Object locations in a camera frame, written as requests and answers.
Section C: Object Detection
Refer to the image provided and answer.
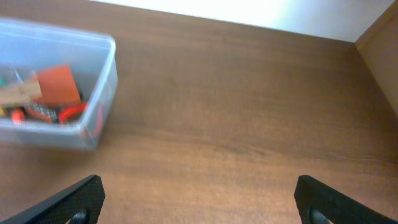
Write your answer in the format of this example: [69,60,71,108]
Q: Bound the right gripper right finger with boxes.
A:
[294,175,397,224]

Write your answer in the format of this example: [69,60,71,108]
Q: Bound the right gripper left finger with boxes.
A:
[2,175,105,224]

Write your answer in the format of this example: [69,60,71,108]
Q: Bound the orange socket bit rail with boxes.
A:
[25,103,58,123]

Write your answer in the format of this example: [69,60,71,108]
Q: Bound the orange scraper wooden handle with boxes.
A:
[1,65,81,106]

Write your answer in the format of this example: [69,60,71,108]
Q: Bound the clear plastic container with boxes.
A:
[1,18,118,150]

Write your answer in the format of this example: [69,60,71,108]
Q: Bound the small red cutter pliers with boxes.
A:
[58,102,104,139]

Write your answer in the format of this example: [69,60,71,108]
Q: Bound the long nose pliers orange black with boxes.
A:
[11,108,25,124]

